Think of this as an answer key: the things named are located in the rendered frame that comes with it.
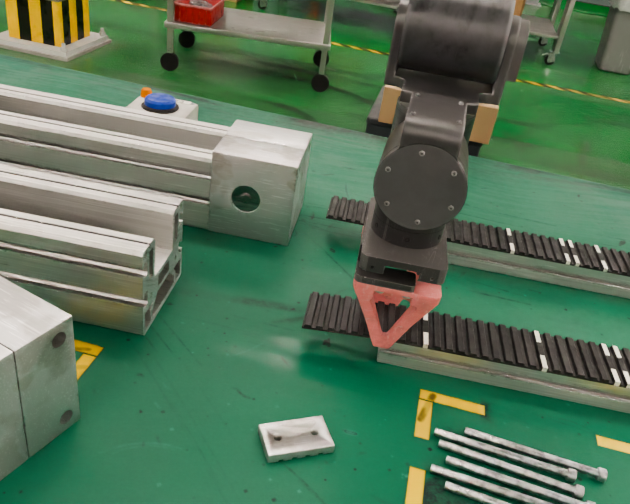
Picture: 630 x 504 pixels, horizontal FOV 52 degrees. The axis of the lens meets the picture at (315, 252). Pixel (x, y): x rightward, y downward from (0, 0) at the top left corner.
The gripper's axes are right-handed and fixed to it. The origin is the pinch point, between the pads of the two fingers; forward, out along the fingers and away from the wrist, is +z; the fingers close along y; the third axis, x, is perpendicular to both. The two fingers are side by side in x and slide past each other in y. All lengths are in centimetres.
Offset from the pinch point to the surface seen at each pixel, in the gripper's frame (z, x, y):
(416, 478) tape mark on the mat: 3.3, 3.7, 13.5
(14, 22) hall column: 66, -209, -294
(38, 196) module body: -4.1, -32.5, -2.4
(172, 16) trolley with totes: 49, -122, -299
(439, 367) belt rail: 2.4, 5.4, 1.8
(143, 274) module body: -2.6, -20.3, 4.0
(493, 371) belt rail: 2.2, 10.1, 1.2
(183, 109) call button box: -3.1, -29.1, -32.9
